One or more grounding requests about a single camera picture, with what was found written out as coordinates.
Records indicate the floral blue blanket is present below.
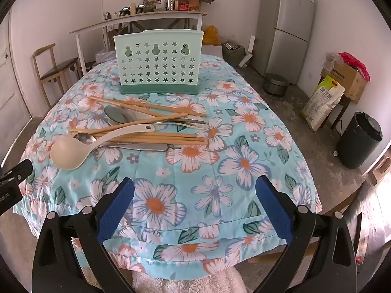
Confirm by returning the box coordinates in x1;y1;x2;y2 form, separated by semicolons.
12;53;323;280

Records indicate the flat grey box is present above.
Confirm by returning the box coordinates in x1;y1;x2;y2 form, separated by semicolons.
95;49;116;64

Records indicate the white fluffy cloth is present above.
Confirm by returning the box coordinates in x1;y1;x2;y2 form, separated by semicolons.
131;266;248;293

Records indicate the black trash bin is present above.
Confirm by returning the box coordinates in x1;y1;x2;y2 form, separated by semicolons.
336;112;383;170

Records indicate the cream plastic ladle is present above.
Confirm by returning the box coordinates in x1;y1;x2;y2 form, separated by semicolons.
50;124;156;170

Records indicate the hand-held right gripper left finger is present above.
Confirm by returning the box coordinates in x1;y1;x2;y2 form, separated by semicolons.
32;176;135;293

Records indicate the dark metal pot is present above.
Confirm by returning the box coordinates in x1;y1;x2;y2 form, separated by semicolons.
263;73;289;96

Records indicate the white table with wooden top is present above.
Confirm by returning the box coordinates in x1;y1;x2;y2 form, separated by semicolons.
69;10;208;77

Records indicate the silver refrigerator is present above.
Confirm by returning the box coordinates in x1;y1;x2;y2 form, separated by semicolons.
252;0;316;84

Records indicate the red plastic bag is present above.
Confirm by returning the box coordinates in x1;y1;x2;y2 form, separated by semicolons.
338;52;370;81

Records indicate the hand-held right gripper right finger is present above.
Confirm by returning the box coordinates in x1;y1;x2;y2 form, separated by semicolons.
256;176;358;293

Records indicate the brown cardboard box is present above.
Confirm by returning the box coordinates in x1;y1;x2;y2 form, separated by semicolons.
321;58;367;103

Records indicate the white box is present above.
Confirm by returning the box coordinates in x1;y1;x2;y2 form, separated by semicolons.
202;45;223;57

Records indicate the dark stool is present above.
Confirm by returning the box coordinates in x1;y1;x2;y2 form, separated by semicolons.
331;94;352;129

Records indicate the green plastic utensil holder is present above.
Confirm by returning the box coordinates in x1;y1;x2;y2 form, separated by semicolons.
114;30;205;94

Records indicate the yellow and white rice bag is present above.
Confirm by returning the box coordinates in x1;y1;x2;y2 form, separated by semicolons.
302;75;346;132

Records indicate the green sack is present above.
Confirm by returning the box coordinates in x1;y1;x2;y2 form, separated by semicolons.
222;41;246;64

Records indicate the wooden chair with dark seat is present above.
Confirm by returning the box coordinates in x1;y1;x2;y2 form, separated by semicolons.
32;43;80;108

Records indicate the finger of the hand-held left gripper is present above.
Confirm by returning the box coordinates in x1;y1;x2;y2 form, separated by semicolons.
0;158;33;187

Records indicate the slim metal spoon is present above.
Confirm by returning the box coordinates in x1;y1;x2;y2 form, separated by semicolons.
152;123;204;129

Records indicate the yellow plastic bag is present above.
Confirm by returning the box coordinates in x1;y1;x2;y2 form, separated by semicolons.
203;25;220;46

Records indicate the white door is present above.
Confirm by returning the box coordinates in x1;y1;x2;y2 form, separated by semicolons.
0;18;31;162

